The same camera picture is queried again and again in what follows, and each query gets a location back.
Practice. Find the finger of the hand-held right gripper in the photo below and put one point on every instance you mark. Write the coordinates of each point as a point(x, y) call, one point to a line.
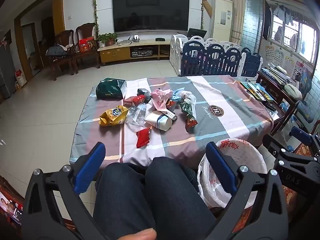
point(301, 135)
point(280, 151)

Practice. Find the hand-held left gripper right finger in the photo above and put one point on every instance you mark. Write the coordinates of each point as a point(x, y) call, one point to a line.
point(221, 167)

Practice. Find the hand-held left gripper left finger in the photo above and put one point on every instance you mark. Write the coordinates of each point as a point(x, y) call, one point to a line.
point(90, 167)

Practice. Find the white lined trash bin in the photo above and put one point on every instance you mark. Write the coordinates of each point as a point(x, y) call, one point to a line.
point(212, 180)

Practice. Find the white plastic wastebasket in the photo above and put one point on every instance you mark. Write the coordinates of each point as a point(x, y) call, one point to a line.
point(250, 160)

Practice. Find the yellow chip bag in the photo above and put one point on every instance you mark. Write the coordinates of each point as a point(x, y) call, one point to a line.
point(113, 116)

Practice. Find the red snack packet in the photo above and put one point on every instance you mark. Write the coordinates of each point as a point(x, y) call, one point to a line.
point(143, 137)

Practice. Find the large green snack bag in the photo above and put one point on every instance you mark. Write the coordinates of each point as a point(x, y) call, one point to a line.
point(188, 115)

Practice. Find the white long carton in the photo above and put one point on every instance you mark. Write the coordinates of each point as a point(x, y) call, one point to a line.
point(168, 114)

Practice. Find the white paper cup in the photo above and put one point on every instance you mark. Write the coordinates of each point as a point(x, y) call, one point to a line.
point(157, 122)

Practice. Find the white plastic bag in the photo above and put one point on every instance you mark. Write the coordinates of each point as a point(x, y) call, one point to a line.
point(188, 96)

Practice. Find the red cigarette box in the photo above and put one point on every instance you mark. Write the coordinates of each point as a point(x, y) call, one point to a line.
point(133, 100)

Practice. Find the light blue wrapper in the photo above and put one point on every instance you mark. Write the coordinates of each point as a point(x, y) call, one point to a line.
point(178, 92)

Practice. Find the pink wrapper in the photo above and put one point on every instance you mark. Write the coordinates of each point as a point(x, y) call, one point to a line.
point(160, 98)

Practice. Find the grey foil wrapper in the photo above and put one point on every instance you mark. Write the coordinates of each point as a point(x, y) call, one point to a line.
point(143, 92)

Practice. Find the person's left hand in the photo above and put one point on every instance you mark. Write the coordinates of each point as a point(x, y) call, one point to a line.
point(132, 235)

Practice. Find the dark wooden coffee table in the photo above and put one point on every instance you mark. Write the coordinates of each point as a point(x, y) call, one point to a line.
point(277, 125)

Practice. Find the black remote control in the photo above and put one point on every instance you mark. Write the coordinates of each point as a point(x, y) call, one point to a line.
point(270, 105)

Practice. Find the grey-green cushion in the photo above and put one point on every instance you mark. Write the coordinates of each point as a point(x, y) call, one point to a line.
point(293, 92)

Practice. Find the person's left leg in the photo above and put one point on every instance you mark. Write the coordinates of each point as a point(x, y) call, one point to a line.
point(120, 200)

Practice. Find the person's leg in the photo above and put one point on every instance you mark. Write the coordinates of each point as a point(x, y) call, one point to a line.
point(175, 195)
point(120, 200)

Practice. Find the dark wooden side table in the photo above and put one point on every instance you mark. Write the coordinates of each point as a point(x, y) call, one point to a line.
point(275, 90)

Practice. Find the person's right leg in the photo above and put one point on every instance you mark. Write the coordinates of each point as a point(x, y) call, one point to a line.
point(175, 195)

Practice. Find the spread of picture books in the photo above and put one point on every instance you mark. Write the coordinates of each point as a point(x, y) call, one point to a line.
point(255, 91)

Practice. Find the stack of books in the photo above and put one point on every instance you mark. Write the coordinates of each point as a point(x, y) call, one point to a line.
point(277, 73)

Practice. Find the plaid tablecloth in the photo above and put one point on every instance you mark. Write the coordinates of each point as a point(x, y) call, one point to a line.
point(220, 100)

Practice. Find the dark green crumpled bag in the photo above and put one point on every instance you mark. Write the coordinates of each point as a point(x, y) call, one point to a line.
point(110, 88)

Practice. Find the red printed carton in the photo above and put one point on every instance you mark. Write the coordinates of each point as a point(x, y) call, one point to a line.
point(10, 205)

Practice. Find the window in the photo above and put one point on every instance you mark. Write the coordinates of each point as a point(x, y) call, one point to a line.
point(300, 35)

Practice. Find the white and navy playpen fence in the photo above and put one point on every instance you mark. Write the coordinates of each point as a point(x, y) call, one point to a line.
point(215, 60)

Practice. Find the carved wooden armchair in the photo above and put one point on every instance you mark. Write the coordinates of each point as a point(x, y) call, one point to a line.
point(62, 62)
point(86, 55)

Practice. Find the white red sack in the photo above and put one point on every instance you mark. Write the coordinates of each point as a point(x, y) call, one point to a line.
point(21, 78)

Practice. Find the wooden television cabinet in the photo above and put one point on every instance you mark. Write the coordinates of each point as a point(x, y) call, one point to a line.
point(115, 53)

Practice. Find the dark hanging garment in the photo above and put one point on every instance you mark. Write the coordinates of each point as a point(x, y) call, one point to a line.
point(267, 20)

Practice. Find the light hanging shirts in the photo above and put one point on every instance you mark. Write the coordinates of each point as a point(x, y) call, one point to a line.
point(283, 13)

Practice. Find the red gift box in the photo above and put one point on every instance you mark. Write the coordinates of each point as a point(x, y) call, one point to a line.
point(87, 45)

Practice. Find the audio receiver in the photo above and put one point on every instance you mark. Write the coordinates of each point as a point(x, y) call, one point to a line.
point(141, 53)

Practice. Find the potted green plant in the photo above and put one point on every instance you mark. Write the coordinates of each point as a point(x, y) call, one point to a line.
point(107, 38)

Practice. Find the grey refrigerator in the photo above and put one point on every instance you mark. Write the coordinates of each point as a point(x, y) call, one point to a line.
point(6, 67)

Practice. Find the black monitor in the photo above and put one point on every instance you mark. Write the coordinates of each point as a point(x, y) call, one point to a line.
point(196, 33)

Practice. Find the small white gadget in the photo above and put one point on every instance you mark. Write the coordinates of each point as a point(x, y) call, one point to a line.
point(136, 38)

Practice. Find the beige curtain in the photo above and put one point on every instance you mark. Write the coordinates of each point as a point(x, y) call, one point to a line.
point(237, 12)

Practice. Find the black set-top box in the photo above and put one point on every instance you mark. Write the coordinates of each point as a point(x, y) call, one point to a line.
point(160, 39)

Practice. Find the floor-standing air conditioner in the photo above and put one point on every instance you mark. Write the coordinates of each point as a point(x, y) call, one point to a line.
point(221, 17)

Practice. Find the ivy garland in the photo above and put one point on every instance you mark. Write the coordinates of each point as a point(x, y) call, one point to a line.
point(202, 7)
point(95, 10)

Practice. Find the flat-screen television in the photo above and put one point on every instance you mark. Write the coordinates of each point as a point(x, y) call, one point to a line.
point(150, 11)

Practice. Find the white wall chart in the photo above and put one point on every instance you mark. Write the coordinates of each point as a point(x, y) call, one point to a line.
point(289, 65)
point(269, 52)
point(278, 57)

